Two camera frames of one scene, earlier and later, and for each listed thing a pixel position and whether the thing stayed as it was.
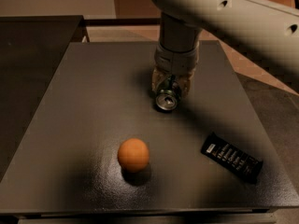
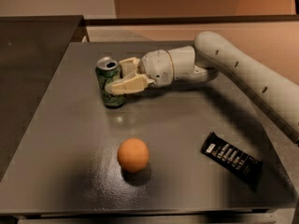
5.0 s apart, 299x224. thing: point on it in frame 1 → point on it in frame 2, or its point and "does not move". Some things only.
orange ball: x=133 y=155 does not move
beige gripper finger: x=185 y=82 → x=129 y=66
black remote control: x=233 y=157 does not move
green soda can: x=168 y=94 → x=107 y=70
